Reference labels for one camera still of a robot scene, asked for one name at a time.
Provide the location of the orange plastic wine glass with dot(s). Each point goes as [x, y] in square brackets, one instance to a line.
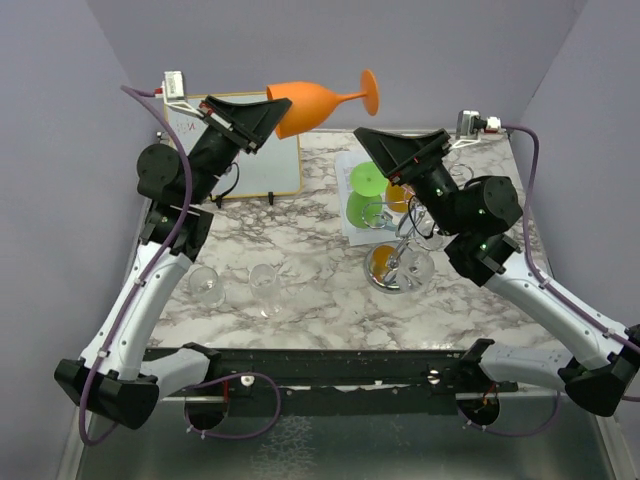
[312, 104]

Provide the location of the yellow plastic wine glass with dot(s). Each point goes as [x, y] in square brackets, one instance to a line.
[398, 197]

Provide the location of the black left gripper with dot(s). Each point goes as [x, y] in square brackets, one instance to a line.
[247, 123]

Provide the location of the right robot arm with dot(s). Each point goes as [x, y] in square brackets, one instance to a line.
[599, 357]

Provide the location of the black mounting rail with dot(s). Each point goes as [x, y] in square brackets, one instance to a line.
[340, 382]

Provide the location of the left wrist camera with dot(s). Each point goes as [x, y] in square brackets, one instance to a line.
[173, 87]

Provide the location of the yellow framed whiteboard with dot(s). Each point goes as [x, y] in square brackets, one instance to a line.
[276, 168]

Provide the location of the printed paper sheet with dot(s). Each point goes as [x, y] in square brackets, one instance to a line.
[344, 163]

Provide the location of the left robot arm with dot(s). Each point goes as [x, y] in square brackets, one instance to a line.
[112, 377]

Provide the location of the green plastic wine glass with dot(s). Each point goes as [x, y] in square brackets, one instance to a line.
[364, 204]

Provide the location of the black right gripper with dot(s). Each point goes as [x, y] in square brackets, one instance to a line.
[390, 148]

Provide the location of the chrome wine glass rack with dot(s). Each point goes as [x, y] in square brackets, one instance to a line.
[382, 261]

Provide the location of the clear hung wine glass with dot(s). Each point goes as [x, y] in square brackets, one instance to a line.
[415, 271]

